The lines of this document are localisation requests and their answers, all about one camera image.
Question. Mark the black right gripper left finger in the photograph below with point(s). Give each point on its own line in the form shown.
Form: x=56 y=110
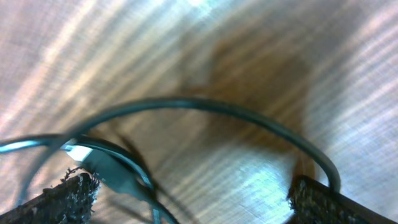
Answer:
x=68 y=202

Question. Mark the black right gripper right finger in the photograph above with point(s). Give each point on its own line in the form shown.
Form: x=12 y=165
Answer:
x=314 y=203

